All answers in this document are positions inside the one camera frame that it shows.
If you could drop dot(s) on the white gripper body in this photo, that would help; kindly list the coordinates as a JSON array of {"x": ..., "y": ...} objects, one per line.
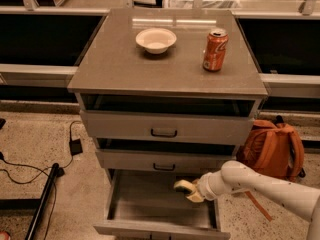
[{"x": 203, "y": 187}]

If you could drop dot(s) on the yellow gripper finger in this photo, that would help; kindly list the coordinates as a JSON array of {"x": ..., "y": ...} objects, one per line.
[
  {"x": 185, "y": 187},
  {"x": 195, "y": 197}
]

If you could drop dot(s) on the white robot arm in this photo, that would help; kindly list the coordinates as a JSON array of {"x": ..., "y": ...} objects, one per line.
[{"x": 234, "y": 176}]

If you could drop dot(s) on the bottom grey drawer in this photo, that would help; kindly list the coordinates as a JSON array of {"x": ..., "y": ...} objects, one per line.
[{"x": 144, "y": 205}]

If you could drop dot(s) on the grey drawer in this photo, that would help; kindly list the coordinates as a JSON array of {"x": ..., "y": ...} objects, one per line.
[
  {"x": 144, "y": 205},
  {"x": 166, "y": 127},
  {"x": 161, "y": 156}
]

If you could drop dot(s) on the grey drawer cabinet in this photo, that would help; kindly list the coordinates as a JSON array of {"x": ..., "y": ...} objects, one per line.
[{"x": 118, "y": 75}]

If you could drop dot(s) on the middle grey drawer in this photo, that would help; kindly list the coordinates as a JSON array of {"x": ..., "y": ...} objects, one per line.
[{"x": 161, "y": 156}]

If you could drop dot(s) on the top grey drawer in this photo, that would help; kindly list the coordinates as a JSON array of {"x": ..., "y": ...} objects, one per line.
[{"x": 166, "y": 127}]

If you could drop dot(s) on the orange backpack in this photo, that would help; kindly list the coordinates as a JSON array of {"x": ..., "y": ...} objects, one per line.
[{"x": 273, "y": 149}]

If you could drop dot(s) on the black power adapter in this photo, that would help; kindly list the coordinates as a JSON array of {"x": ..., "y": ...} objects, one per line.
[{"x": 75, "y": 147}]

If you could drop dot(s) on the black stand leg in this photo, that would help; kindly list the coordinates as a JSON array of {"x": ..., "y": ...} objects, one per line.
[{"x": 38, "y": 205}]

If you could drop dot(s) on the white bowl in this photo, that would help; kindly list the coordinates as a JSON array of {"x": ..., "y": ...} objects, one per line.
[{"x": 156, "y": 40}]

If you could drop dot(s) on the orange soda can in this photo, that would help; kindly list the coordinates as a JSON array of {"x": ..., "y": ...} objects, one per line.
[{"x": 215, "y": 50}]

